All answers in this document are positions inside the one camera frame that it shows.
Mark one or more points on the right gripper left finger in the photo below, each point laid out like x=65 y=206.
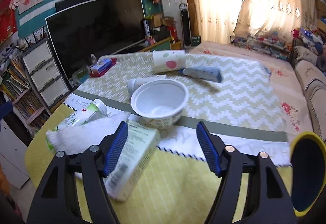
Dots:
x=56 y=198

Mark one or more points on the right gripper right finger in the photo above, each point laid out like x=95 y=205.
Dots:
x=266 y=200

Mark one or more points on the white towel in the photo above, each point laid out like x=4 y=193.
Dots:
x=74 y=140

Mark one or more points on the green white carton box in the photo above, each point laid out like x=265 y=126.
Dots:
x=136 y=154

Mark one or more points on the green coconut water bottle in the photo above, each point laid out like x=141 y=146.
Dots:
x=95 y=110

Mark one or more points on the white pill bottle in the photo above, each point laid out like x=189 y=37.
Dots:
x=134 y=84

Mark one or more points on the white paper bowl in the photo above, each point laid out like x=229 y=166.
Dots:
x=160 y=102

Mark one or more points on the white paper cup with dots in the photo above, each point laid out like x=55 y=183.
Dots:
x=169 y=60

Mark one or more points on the yellow rimmed trash bin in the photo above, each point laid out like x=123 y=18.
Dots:
x=308 y=171

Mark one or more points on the yellow patterned tablecloth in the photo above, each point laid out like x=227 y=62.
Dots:
x=172 y=189

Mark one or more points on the zigzag patterned tablecloth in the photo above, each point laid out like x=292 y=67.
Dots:
x=242 y=109

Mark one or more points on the red tray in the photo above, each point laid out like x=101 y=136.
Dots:
x=114 y=60

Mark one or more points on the blue tissue pack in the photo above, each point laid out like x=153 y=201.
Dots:
x=101 y=66

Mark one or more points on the white drawer cabinet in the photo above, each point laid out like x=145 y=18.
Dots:
x=44 y=73

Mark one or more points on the water bottle by television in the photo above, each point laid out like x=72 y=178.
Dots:
x=93 y=59

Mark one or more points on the bookshelf with books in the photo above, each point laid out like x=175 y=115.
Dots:
x=19 y=90

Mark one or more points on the low shelf with books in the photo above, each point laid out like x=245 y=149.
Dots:
x=268 y=45

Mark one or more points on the beige sofa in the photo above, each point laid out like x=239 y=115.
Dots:
x=309 y=67

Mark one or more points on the teal tv stand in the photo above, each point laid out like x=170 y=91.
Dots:
x=164 y=44

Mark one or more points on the black television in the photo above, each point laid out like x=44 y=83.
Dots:
x=94 y=27

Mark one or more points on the black tower fan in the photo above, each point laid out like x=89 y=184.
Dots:
x=186 y=29

